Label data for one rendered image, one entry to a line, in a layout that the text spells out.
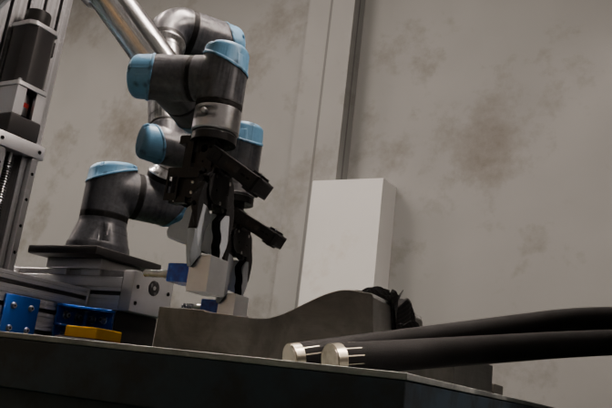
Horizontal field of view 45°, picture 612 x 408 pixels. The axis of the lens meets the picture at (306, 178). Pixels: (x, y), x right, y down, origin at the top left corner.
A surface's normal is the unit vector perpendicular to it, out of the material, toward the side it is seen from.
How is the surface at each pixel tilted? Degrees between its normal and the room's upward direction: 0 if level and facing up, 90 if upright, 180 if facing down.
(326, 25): 90
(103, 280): 90
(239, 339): 90
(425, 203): 90
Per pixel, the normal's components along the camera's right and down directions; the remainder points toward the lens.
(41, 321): 0.87, -0.04
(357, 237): -0.48, -0.29
